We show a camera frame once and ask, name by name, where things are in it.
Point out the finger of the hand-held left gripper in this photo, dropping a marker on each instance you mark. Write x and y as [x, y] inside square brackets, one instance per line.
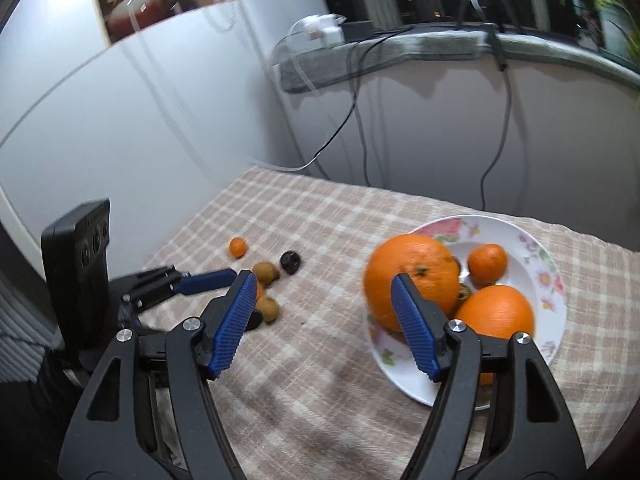
[254, 321]
[205, 281]

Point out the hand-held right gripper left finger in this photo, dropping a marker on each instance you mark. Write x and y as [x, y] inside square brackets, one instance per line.
[232, 320]

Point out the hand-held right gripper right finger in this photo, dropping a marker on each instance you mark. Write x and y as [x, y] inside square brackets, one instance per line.
[415, 330]

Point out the small greenish kiwi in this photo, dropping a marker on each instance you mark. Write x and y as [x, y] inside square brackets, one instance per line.
[268, 306]

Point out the bumpy orange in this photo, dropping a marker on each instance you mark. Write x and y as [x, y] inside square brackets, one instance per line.
[415, 290]

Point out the smooth large orange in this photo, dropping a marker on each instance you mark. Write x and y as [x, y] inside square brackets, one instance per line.
[497, 312]

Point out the small mandarin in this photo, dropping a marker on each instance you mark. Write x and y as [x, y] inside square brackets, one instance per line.
[487, 264]
[239, 247]

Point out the floral white plate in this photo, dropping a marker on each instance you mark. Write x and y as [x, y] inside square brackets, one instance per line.
[530, 260]

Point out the plaid tablecloth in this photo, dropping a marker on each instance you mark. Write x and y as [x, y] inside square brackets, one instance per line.
[310, 360]

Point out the green kiwi berry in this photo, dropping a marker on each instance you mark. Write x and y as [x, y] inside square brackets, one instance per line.
[290, 262]

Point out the red and white vase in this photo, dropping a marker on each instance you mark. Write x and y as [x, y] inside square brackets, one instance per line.
[135, 12]

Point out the dark bottle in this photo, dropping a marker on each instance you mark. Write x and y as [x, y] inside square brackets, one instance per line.
[181, 2]

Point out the black power adapter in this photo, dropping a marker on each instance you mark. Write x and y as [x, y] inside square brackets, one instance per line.
[357, 30]

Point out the white plant pot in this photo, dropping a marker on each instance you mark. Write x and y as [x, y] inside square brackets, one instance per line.
[617, 30]

